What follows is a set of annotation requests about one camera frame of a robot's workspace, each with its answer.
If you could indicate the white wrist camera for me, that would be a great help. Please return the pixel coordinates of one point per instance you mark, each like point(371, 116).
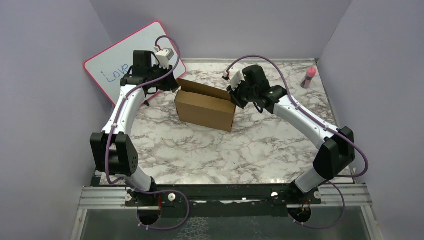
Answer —
point(234, 76)
point(163, 57)

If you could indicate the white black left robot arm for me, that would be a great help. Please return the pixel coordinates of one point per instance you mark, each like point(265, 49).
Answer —
point(113, 151)

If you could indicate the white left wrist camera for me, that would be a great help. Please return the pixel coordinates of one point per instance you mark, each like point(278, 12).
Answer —
point(163, 57)

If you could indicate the pink capped marker bottle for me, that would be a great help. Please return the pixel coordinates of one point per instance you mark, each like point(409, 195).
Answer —
point(308, 78)

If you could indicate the brown cardboard box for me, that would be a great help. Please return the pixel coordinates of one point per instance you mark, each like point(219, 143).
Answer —
point(203, 105)

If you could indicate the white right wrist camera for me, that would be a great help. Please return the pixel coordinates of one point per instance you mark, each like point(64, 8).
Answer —
point(234, 76)

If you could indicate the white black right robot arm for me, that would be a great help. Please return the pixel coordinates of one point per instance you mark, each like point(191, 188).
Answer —
point(335, 151)

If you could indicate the pink framed whiteboard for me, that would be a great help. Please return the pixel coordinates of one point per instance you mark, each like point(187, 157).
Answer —
point(109, 66)

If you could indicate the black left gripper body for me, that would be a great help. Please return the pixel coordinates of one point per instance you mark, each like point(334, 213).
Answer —
point(158, 71)

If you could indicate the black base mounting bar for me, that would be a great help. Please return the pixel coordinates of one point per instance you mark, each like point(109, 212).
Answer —
point(203, 200)

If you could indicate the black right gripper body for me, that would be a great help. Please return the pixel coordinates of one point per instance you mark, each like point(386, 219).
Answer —
point(242, 95)

